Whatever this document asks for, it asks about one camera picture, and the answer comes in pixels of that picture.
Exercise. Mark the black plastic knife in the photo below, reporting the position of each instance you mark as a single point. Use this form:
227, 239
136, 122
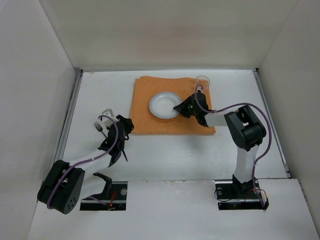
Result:
125, 156

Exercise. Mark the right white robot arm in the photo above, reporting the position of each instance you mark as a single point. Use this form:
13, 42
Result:
249, 129

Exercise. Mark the black plastic fork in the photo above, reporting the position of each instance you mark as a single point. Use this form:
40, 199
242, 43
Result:
99, 128

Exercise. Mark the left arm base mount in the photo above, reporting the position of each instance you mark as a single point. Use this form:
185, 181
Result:
115, 200

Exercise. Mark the left aluminium table rail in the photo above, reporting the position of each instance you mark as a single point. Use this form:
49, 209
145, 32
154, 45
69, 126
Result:
69, 115

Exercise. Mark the clear plastic cup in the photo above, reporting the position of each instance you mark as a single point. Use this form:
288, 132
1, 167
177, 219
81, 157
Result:
202, 83

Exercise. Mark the aluminium table rail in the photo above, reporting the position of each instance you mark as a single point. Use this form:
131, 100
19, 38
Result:
271, 122
69, 115

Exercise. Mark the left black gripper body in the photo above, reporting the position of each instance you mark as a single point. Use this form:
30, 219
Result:
122, 124

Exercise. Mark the right aluminium table rail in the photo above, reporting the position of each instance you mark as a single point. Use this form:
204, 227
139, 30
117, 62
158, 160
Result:
271, 122

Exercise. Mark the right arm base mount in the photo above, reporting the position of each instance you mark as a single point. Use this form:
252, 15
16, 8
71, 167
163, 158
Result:
229, 196

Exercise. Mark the clear plastic plate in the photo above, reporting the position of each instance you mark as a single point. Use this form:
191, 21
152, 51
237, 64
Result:
161, 105

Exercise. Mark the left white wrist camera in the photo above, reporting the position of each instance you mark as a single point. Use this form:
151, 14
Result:
107, 117

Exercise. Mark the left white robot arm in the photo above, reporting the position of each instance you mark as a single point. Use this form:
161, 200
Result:
69, 182

